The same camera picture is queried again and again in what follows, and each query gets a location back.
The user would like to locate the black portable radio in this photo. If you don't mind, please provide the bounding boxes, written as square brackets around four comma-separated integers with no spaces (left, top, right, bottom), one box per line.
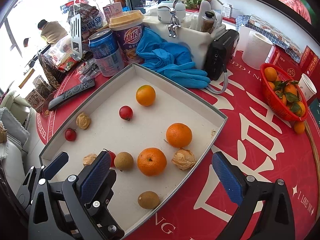
[203,29,240,80]

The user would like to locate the dark green gift bag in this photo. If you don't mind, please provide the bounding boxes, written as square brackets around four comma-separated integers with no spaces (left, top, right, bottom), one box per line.
[309,98,320,127]

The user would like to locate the brown spice bottle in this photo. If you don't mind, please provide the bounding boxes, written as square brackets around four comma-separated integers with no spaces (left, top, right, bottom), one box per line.
[200,11,216,33]

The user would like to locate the red plastic fruit basket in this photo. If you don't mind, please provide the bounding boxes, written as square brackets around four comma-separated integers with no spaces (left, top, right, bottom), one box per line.
[260,63,309,123]

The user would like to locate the long wooden back scratcher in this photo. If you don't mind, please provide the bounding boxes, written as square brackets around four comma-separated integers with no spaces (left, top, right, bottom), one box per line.
[304,121,320,221]

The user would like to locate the blue drink can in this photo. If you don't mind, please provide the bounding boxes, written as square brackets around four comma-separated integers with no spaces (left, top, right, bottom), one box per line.
[88,28,125,77]

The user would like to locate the black remote control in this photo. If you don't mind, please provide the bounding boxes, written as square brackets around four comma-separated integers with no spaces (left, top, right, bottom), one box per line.
[48,78,95,112]

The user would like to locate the blue rubber gloves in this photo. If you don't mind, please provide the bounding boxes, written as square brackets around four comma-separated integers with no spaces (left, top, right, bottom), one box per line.
[136,27,210,89]

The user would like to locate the kiwi beside basket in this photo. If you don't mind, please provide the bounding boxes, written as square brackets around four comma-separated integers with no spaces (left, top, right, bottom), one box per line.
[138,191,160,210]

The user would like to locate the small husked physalis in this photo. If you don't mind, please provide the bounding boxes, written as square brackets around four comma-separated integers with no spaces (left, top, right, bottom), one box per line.
[76,112,91,130]

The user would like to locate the white paper towel roll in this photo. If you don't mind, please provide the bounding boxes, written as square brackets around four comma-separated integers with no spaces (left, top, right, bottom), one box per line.
[242,30,273,70]

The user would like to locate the grey gift box tray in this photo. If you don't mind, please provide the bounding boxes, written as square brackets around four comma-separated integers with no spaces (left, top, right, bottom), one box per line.
[40,64,227,235]

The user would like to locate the snack packages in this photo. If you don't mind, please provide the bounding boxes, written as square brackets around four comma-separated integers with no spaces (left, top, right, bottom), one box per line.
[24,2,123,113]

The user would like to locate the person in beige jacket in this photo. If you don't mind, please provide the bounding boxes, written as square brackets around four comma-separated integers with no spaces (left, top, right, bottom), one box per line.
[37,20,68,46]

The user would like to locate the purple milk tea cup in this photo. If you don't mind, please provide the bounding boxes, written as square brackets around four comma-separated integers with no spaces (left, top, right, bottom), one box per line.
[108,10,144,64]

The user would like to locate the floral paper cup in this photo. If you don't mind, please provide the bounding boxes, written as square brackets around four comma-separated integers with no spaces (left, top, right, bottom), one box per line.
[298,74,317,101]

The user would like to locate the large orange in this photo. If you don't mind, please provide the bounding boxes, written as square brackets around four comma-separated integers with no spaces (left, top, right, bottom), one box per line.
[137,147,167,177]

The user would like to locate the small orange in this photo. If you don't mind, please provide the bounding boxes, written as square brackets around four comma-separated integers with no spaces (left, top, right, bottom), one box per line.
[136,85,156,107]

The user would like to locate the oranges with leaves in basket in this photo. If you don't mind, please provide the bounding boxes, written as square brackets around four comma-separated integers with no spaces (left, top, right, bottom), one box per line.
[263,67,307,117]

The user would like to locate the red gift box stack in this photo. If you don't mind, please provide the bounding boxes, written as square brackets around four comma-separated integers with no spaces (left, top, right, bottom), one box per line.
[268,46,319,88]

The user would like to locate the large husked physalis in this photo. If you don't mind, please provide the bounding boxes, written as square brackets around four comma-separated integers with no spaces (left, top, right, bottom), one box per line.
[171,148,196,171]

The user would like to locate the orange beside basket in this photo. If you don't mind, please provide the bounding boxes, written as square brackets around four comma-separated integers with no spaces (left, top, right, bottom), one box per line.
[293,121,305,134]

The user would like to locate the brown kiwi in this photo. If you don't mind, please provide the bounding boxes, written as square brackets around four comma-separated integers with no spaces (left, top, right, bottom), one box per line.
[114,152,134,171]

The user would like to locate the red cherry tomato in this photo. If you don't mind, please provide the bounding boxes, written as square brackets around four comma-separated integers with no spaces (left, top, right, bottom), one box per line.
[119,106,133,121]
[104,148,116,168]
[65,128,76,141]

